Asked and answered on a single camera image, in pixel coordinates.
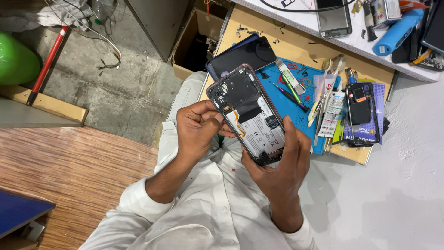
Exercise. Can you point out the blue board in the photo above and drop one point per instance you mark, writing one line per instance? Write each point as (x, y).
(20, 211)

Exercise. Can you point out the red rubber band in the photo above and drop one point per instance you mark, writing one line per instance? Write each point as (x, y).
(306, 82)

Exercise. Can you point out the person's white clothing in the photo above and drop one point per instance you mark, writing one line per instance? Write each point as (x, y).
(208, 208)

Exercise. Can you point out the dark phone screen panel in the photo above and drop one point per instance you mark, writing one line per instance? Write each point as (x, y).
(435, 27)

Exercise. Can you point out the pile of black phone parts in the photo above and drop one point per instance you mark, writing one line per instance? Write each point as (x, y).
(421, 57)

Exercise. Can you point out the person's right hand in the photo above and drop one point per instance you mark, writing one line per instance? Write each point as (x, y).
(281, 173)

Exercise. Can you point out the silver-framed phone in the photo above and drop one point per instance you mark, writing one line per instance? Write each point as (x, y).
(333, 17)

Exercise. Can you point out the open cardboard box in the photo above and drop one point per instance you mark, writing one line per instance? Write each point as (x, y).
(197, 41)

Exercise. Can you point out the black phone middle frame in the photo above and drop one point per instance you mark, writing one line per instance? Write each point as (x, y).
(362, 114)

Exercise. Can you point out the clear plastic bag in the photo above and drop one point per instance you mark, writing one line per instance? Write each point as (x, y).
(321, 86)

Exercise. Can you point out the white glue tube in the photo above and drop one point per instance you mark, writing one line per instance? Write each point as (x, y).
(332, 113)

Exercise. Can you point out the grey metal cabinet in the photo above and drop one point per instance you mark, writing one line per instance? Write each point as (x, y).
(156, 24)

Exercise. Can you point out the yellow pry tool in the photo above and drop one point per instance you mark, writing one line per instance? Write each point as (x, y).
(313, 111)

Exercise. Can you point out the blue handheld torch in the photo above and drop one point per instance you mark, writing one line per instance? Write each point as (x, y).
(397, 33)

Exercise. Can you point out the white metal strip tool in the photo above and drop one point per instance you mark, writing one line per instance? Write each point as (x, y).
(289, 76)

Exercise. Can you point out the wooden ledge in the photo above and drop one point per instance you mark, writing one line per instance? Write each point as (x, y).
(41, 104)

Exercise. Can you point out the scattered small metal parts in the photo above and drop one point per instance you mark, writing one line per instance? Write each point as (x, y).
(244, 30)

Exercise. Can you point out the blue repair mat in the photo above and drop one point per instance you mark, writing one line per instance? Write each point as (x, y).
(274, 100)

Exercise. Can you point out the person's left hand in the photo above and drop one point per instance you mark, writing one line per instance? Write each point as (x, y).
(194, 132)

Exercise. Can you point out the green round object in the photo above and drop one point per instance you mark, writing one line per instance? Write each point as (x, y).
(17, 59)

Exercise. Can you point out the metal tweezers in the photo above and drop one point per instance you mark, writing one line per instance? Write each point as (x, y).
(318, 128)

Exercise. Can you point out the wooden work board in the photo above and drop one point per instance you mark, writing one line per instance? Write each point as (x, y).
(242, 24)

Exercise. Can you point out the clear plastic bottle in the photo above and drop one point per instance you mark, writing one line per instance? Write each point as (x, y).
(102, 10)

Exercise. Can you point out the smartphone with exposed battery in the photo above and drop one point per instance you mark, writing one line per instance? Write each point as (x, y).
(248, 111)

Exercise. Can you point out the small white block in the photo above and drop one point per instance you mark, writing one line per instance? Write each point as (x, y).
(33, 231)

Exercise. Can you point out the purple-tipped black screwdriver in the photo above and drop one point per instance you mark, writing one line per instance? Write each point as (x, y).
(289, 97)

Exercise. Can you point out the white crumpled cloth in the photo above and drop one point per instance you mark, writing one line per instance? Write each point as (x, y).
(45, 15)

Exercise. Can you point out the small printed box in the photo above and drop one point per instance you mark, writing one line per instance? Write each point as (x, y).
(385, 12)

